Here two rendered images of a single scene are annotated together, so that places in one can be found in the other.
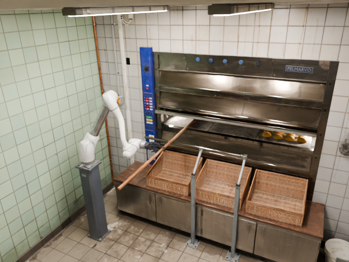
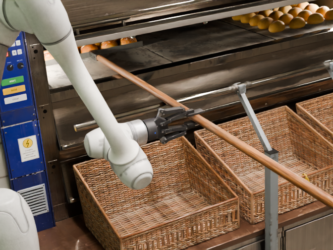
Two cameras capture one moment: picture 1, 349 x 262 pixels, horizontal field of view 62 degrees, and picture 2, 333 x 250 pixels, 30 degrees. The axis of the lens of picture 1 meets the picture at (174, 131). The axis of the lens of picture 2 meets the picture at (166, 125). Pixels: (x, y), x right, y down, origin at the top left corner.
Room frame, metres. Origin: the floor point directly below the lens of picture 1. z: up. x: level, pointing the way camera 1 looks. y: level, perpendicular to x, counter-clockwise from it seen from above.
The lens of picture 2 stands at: (1.64, 1.82, 2.05)
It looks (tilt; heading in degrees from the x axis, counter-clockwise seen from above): 23 degrees down; 308
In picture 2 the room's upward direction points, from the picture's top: 4 degrees counter-clockwise
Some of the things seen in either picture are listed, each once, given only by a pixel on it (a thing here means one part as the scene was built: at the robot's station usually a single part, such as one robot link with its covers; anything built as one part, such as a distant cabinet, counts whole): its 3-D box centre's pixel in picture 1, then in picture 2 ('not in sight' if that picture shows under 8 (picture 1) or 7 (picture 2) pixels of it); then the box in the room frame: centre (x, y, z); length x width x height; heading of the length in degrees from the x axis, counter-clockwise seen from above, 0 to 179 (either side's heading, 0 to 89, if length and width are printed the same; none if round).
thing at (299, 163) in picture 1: (228, 148); (233, 85); (3.10, -0.63, 1.02); 1.79 x 0.11 x 0.19; 63
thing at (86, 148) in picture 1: (86, 149); (2, 230); (2.87, 0.97, 1.17); 0.18 x 0.16 x 0.22; 6
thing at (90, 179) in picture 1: (94, 200); not in sight; (2.86, 0.97, 0.50); 0.21 x 0.21 x 1.00; 64
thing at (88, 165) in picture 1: (86, 162); not in sight; (2.84, 0.97, 1.03); 0.22 x 0.18 x 0.06; 154
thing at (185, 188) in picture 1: (174, 171); (155, 196); (3.12, 0.01, 0.72); 0.56 x 0.49 x 0.28; 64
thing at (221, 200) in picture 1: (222, 182); (270, 159); (2.85, -0.54, 0.72); 0.56 x 0.49 x 0.28; 64
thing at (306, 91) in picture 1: (231, 84); not in sight; (3.10, -0.63, 1.80); 1.79 x 0.11 x 0.19; 63
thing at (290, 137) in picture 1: (286, 128); (276, 11); (3.23, -1.35, 1.21); 0.61 x 0.48 x 0.06; 153
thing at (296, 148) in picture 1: (229, 137); (229, 55); (3.12, -0.64, 1.16); 1.80 x 0.06 x 0.04; 63
